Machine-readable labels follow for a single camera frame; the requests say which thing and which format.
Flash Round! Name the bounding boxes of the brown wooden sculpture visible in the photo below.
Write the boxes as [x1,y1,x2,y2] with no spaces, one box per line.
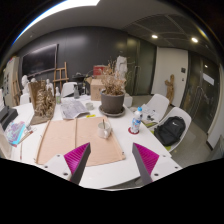
[28,79,57,126]

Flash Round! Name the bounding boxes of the black backpack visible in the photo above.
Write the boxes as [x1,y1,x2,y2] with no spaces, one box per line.
[153,115,187,147]

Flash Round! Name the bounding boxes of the tall white plaster statue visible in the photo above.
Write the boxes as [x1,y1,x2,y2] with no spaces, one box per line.
[114,55,129,89]

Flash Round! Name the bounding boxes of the cream cabinet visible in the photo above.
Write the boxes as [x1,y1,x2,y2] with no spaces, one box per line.
[2,56,22,108]

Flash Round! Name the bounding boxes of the printed newspaper sheet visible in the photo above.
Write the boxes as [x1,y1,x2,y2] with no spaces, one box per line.
[59,98,90,120]

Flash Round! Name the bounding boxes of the black box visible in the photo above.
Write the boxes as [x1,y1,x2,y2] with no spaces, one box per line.
[0,105,19,131]

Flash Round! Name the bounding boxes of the white pedestal block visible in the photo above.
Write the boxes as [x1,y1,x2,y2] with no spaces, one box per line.
[123,94,134,108]

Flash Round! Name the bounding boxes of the white blue-capped drink bottle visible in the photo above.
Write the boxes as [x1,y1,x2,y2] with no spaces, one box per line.
[129,106,144,134]

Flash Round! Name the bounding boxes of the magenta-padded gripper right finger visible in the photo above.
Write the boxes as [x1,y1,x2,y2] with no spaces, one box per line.
[131,142,183,186]

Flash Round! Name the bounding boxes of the light plywood board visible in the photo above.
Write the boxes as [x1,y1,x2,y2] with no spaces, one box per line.
[74,116,127,167]
[34,119,78,165]

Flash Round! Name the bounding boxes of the small white plaster figurine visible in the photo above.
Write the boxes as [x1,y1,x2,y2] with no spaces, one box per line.
[45,78,55,98]

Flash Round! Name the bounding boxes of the stack of papers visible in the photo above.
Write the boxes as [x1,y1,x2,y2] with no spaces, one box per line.
[138,103,160,127]

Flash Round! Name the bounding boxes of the dark pot with dried plant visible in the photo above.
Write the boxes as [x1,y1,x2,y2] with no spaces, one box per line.
[99,59,127,115]

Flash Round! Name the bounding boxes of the white ceramic mug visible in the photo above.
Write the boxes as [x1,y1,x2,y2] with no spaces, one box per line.
[97,119,113,140]

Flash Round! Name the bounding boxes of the black wall screen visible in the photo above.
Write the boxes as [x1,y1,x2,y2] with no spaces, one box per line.
[21,43,58,77]

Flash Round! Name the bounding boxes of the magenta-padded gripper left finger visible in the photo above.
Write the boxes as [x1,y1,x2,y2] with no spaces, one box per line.
[42,142,92,185]

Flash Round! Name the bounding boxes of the white plastic chair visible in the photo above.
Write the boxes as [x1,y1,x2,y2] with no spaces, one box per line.
[19,92,32,106]
[151,106,193,153]
[133,93,170,129]
[60,81,78,98]

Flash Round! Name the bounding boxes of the brown cardboard box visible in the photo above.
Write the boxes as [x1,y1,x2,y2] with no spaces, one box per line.
[85,76,106,102]

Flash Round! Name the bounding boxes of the grey plant saucer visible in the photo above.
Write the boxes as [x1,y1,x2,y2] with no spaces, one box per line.
[98,104,127,118]

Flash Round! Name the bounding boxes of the wooden figure statue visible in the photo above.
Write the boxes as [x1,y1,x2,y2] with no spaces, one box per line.
[164,73,176,104]

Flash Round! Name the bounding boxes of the clear green spray bottle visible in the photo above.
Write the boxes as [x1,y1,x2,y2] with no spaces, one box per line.
[54,86,62,105]

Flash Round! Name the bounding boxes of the red box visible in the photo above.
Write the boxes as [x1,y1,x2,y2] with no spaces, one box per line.
[93,64,108,77]

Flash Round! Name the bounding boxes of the wooden easel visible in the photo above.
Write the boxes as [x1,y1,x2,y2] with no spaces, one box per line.
[53,61,70,88]

